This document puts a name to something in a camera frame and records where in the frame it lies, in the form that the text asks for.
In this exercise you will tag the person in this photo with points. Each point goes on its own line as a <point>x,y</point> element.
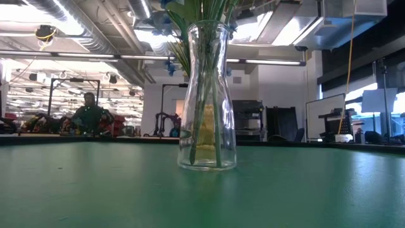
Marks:
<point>90,117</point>

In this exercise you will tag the black stand post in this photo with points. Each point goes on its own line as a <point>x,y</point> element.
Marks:
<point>162,101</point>

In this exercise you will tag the white sheet on tripod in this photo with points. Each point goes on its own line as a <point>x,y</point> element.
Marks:
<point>376,100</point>

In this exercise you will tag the black gantry frame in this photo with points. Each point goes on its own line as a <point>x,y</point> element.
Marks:
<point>76,80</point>

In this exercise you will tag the yellow glass vase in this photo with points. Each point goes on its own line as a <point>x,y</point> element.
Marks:
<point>209,126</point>

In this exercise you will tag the black tripod stand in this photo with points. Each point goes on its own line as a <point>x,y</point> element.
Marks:
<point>383,95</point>

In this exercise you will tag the black office chair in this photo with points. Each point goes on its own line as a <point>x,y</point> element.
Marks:
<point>281,123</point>

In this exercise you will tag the black cabinet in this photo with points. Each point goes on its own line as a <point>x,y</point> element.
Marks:
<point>250,111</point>

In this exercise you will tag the clear glass vase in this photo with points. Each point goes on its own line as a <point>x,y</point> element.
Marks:
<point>186,152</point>

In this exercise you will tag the silver ventilation duct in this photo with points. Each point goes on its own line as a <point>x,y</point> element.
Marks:
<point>95,35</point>

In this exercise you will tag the black ceiling dome device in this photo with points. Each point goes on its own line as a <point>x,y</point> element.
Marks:
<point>45,31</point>

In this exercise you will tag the black perforated rack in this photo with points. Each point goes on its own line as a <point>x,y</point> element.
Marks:
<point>335,123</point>

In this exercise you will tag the green table mat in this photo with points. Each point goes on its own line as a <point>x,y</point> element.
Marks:
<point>284,196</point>

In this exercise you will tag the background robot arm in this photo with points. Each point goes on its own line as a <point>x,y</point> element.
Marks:
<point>163,118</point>

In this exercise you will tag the long ceiling light bar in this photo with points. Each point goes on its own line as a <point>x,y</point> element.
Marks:
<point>85,55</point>

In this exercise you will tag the silver ceiling air unit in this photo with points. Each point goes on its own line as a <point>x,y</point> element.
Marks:
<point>316,31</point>

